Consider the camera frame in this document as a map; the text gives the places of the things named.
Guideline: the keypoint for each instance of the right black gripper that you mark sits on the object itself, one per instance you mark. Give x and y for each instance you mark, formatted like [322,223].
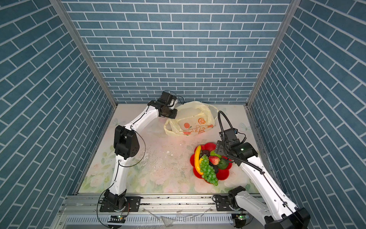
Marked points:
[219,147]

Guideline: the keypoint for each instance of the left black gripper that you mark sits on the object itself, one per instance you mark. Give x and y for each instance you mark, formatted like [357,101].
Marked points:
[174,114]

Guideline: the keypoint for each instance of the dark green avocado toy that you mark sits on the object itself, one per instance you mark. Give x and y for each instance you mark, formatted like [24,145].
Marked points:
[223,164]

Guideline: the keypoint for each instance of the red strawberry toy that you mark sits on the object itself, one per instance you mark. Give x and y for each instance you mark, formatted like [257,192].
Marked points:
[214,160]

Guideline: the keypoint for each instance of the green lime toy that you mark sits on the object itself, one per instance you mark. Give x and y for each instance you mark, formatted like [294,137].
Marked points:
[212,153]

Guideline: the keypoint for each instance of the red flower-shaped plastic plate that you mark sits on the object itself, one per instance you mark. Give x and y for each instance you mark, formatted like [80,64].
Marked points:
[220,174]

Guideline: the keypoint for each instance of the yellowish plastic fruit-print bag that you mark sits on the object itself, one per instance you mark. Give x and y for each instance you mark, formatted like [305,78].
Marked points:
[192,118]

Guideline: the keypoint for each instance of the dark mangosteen toy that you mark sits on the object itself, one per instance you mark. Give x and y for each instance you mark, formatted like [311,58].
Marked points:
[204,153]

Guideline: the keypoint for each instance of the green grape bunch toy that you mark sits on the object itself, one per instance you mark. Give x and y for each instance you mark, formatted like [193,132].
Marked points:
[208,171]

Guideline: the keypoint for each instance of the yellow banana toy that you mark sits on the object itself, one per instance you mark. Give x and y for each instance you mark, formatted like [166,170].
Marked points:
[196,160]

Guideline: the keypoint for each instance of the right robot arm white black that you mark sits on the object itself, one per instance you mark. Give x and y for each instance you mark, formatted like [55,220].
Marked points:
[276,210]

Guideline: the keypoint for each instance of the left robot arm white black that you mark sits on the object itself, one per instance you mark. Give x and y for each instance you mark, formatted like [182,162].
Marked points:
[126,144]

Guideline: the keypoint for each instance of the crumpled clear plastic wrap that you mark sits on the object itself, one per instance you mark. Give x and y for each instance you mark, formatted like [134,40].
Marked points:
[168,220]

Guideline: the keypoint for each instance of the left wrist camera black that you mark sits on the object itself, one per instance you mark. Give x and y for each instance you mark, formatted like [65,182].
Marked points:
[168,99]

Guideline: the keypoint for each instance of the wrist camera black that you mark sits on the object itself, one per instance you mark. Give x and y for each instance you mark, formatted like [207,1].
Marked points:
[168,99]
[229,134]

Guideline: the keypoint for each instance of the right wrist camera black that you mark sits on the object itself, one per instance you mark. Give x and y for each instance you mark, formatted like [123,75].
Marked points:
[229,134]

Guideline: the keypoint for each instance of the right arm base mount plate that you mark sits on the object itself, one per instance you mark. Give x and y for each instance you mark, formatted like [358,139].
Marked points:
[225,203]

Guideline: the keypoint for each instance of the right circuit board with wires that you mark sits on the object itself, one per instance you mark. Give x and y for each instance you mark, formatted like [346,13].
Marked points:
[240,220]

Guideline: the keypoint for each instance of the circuit board with wires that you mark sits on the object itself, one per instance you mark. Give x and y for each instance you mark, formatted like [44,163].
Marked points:
[240,220]
[115,222]

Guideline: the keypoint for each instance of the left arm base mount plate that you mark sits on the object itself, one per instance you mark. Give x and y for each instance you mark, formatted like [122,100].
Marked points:
[125,204]

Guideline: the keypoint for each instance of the left circuit board with wires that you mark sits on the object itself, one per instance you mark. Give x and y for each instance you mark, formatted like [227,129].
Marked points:
[115,222]

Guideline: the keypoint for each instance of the aluminium front rail frame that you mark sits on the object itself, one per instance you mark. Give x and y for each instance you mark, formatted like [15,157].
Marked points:
[83,210]

